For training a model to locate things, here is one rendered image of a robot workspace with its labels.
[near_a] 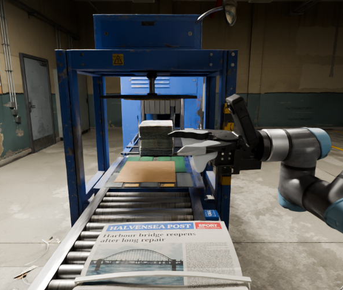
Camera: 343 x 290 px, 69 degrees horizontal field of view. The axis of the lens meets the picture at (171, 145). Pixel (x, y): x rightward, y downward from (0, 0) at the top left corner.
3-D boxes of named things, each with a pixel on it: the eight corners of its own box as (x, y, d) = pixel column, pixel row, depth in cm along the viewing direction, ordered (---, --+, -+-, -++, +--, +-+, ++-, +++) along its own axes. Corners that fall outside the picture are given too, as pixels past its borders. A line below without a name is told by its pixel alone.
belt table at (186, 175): (205, 203, 145) (205, 186, 143) (93, 203, 145) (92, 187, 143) (194, 167, 214) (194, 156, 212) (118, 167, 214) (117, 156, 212)
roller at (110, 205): (193, 214, 121) (193, 205, 120) (96, 214, 121) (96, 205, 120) (192, 209, 126) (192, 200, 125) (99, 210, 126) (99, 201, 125)
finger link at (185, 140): (167, 154, 60) (205, 159, 57) (167, 130, 58) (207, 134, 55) (171, 149, 62) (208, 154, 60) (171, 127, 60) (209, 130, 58)
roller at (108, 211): (194, 221, 115) (194, 211, 114) (92, 221, 115) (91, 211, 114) (193, 216, 120) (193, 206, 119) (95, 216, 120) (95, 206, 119)
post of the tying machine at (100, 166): (111, 247, 219) (102, 63, 187) (102, 247, 219) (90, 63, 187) (114, 241, 228) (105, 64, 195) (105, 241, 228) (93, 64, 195)
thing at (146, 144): (173, 155, 215) (173, 125, 209) (138, 155, 215) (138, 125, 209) (172, 145, 252) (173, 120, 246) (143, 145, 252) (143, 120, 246)
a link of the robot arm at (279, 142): (291, 134, 53) (270, 124, 60) (271, 134, 52) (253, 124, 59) (285, 166, 55) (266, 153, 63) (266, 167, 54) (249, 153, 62)
